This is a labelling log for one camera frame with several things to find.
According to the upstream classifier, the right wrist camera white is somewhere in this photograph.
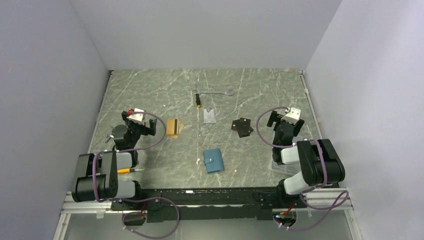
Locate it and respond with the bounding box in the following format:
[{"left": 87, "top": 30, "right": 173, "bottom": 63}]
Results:
[{"left": 282, "top": 107, "right": 301, "bottom": 125}]

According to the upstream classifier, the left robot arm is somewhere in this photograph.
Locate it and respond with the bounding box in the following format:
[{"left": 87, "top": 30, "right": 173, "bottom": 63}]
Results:
[{"left": 71, "top": 108, "right": 162, "bottom": 210}]

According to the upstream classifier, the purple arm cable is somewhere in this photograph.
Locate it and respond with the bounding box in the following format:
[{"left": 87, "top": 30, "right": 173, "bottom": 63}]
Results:
[
  {"left": 255, "top": 106, "right": 350, "bottom": 232},
  {"left": 92, "top": 111, "right": 181, "bottom": 240}
]

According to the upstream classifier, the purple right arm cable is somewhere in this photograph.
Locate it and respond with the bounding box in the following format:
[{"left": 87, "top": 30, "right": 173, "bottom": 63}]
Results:
[{"left": 255, "top": 106, "right": 350, "bottom": 232}]

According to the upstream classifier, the clear plastic screw box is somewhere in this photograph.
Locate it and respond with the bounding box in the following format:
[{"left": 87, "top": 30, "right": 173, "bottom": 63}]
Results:
[{"left": 270, "top": 161, "right": 301, "bottom": 176}]

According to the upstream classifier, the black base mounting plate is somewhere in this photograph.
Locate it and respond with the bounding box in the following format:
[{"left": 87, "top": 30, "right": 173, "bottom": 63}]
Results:
[{"left": 111, "top": 186, "right": 306, "bottom": 223}]

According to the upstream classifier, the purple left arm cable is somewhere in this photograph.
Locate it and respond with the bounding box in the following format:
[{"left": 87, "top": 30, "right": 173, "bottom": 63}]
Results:
[{"left": 92, "top": 111, "right": 181, "bottom": 240}]

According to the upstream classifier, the aluminium frame rail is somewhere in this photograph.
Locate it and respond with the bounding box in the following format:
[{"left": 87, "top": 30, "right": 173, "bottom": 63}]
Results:
[{"left": 53, "top": 187, "right": 363, "bottom": 240}]

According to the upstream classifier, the yellow handle screwdriver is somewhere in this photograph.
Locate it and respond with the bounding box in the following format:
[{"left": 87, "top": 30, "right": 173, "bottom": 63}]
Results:
[{"left": 117, "top": 168, "right": 144, "bottom": 174}]

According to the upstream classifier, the silver credit card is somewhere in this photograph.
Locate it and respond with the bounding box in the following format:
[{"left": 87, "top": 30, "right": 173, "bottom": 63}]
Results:
[{"left": 203, "top": 108, "right": 216, "bottom": 124}]

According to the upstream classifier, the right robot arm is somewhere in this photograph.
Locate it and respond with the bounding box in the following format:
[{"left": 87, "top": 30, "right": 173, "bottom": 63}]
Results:
[{"left": 267, "top": 109, "right": 346, "bottom": 208}]

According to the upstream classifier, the black credit card stack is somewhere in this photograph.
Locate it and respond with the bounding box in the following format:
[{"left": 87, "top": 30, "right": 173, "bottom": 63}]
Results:
[{"left": 231, "top": 117, "right": 254, "bottom": 138}]

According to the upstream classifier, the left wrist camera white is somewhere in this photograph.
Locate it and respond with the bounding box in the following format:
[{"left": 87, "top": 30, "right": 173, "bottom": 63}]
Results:
[{"left": 127, "top": 108, "right": 145, "bottom": 125}]

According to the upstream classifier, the blue leather card holder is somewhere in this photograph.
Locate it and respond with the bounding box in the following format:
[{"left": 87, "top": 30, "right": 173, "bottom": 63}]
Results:
[{"left": 203, "top": 148, "right": 225, "bottom": 174}]

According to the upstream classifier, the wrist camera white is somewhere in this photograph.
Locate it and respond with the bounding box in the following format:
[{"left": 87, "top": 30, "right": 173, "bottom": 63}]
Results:
[
  {"left": 127, "top": 108, "right": 145, "bottom": 125},
  {"left": 282, "top": 107, "right": 301, "bottom": 125}
]

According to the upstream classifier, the silver open-end wrench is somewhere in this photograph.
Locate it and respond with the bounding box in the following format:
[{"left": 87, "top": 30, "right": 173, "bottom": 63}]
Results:
[{"left": 193, "top": 88, "right": 235, "bottom": 96}]

